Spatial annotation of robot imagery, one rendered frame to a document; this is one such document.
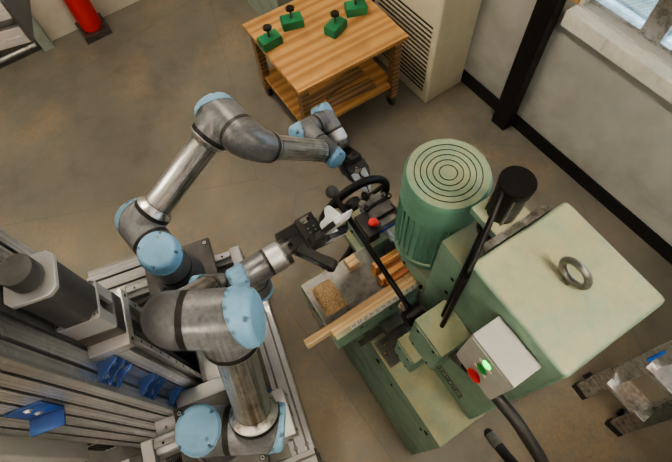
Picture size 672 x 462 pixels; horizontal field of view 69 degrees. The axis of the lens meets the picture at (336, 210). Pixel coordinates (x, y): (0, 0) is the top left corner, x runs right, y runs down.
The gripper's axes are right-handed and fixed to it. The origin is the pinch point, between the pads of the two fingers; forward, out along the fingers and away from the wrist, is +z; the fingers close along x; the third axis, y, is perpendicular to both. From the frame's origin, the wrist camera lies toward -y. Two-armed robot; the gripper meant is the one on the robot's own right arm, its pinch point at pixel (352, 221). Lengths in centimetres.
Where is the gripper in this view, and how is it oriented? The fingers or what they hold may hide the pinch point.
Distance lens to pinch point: 129.9
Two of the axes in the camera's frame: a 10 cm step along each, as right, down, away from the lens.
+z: 8.4, -4.9, 2.1
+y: -5.4, -8.0, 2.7
